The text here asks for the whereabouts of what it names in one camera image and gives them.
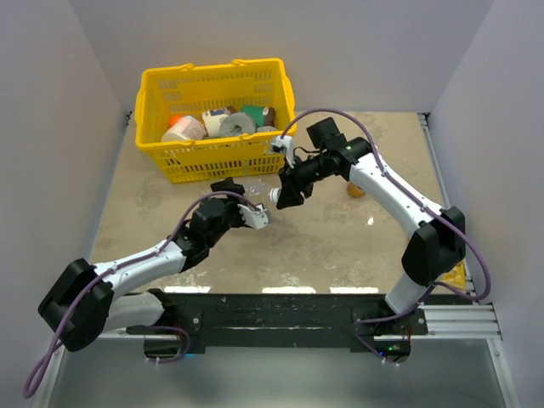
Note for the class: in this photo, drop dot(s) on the white labelled carton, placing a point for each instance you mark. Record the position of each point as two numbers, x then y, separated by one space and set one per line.
212 119

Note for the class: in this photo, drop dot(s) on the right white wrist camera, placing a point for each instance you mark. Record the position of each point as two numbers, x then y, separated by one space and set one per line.
284 145

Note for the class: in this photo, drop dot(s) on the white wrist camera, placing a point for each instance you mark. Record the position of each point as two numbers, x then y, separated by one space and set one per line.
284 145
255 218

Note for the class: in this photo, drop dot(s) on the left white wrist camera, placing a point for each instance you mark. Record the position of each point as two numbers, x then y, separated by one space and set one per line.
255 218

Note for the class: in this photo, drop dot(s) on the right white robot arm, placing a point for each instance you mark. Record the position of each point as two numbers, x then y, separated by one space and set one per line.
434 246

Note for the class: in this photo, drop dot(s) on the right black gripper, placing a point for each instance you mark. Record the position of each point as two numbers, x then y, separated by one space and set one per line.
291 187

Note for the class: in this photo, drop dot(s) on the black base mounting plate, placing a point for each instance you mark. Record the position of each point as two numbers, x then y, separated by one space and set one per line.
196 322

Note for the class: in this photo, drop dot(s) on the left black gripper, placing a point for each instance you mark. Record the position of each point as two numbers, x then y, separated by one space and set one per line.
229 185

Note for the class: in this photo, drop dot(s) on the green packet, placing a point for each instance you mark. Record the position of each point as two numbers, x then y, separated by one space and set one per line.
257 113

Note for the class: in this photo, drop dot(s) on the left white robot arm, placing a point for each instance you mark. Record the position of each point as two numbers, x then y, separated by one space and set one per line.
78 304

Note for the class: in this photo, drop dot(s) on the orange drink bottle blue label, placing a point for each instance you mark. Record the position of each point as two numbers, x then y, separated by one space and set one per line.
355 191

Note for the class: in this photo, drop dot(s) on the clear plastic bottle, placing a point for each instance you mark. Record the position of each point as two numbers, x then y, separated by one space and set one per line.
258 191

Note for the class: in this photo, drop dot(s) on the grey tape roll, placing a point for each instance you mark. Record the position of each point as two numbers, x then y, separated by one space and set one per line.
237 124

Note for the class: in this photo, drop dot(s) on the white bottle orange cap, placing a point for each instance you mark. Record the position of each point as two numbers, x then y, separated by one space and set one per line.
184 128

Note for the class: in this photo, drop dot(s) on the yellow plastic shopping basket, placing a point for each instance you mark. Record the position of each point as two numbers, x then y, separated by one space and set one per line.
191 90

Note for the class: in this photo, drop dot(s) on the large white bottle cap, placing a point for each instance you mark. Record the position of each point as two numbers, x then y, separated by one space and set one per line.
274 194

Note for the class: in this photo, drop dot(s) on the brown packet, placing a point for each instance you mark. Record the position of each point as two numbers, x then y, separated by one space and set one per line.
268 116

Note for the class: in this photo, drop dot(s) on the yellow snack bag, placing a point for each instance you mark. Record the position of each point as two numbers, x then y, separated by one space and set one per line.
456 277

